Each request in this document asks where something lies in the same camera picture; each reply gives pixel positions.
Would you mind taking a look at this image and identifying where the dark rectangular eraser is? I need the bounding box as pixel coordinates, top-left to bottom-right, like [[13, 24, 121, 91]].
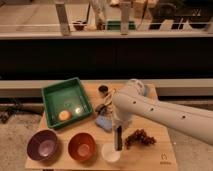
[[115, 126, 122, 151]]

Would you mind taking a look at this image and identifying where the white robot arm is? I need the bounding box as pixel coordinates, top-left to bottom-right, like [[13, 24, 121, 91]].
[[112, 79, 213, 146]]

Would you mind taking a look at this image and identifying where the small dark cup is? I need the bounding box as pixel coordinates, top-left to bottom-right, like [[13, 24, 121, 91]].
[[98, 85, 109, 98]]

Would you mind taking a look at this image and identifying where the white paper cup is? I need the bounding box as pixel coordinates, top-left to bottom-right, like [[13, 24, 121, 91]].
[[101, 143, 121, 163]]

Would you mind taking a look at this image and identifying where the small dark clip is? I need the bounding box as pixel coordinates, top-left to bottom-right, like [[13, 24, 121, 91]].
[[95, 104, 107, 115]]

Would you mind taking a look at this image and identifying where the blue cloth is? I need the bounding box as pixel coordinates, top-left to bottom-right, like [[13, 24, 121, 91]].
[[95, 115, 112, 132]]

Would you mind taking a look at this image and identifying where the green plastic tray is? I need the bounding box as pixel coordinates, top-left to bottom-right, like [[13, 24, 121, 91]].
[[42, 77, 93, 129]]

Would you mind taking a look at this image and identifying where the orange ball in tray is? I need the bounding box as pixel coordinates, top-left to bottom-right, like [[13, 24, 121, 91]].
[[58, 110, 71, 121]]

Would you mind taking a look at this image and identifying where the bunch of dark grapes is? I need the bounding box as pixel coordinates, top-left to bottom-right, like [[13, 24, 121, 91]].
[[125, 129, 156, 149]]

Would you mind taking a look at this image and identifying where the background green bin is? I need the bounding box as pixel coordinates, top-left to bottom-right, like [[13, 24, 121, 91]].
[[106, 20, 136, 30]]

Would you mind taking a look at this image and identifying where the wooden board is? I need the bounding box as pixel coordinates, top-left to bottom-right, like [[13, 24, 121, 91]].
[[24, 82, 179, 171]]

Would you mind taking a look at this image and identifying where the orange bowl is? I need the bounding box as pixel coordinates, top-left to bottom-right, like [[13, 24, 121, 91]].
[[68, 132, 96, 162]]

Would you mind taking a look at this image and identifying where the purple bowl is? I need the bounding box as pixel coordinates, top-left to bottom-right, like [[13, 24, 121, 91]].
[[27, 130, 59, 162]]

